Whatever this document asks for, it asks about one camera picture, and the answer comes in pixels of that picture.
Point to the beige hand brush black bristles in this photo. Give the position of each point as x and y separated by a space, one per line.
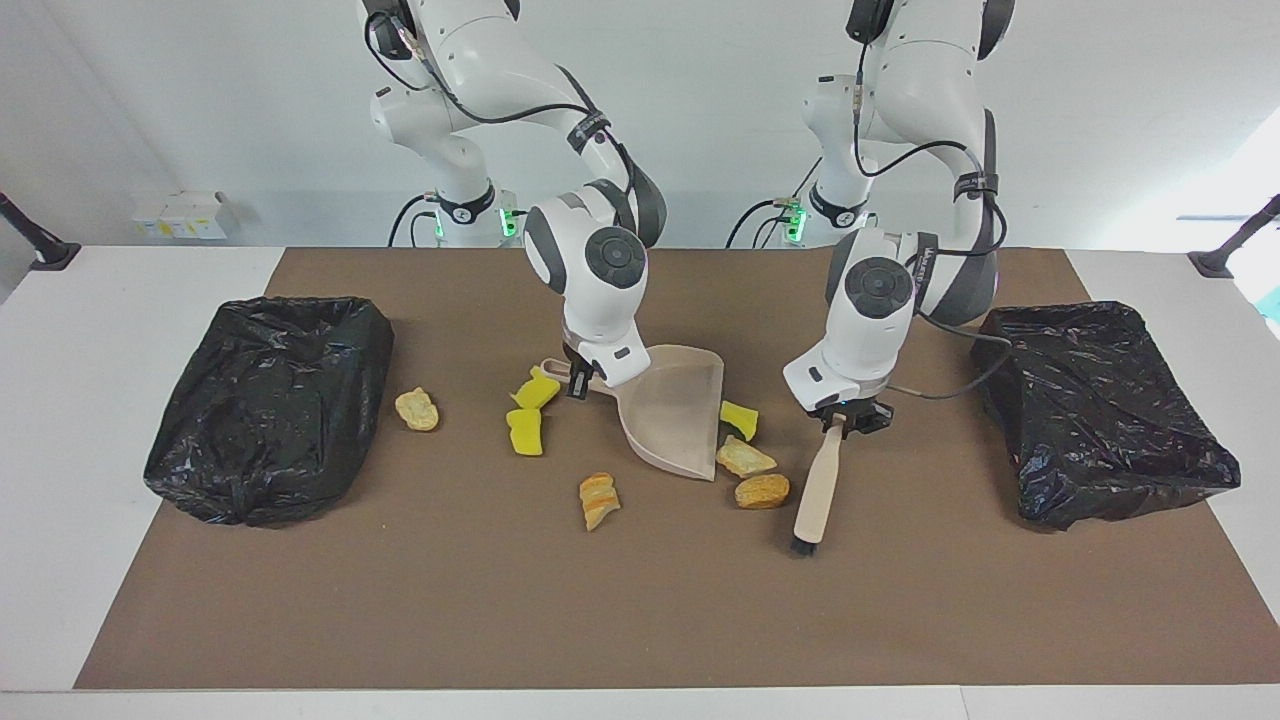
818 490

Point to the orange striped toy croissant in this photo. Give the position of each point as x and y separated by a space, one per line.
598 500

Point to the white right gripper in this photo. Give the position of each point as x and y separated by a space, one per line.
620 365

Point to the black camera stand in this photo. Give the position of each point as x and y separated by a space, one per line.
1215 262
45 250

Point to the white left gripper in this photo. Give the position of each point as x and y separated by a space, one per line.
830 380

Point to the brown table mat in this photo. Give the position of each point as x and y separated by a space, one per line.
640 620

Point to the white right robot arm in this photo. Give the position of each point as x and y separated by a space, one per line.
575 300

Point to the beige plastic dustpan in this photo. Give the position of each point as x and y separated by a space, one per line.
680 410

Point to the yellow sponge piece green back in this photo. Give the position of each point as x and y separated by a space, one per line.
738 415

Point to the white wall boxes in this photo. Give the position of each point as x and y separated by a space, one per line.
185 215

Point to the black bag lined trash bin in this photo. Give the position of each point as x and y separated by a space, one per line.
270 400
1100 420

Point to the brown toy bread loaf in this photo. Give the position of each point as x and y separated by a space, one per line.
762 491

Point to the pale beige toy cookie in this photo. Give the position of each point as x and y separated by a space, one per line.
417 410

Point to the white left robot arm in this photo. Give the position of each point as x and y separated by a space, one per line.
870 330

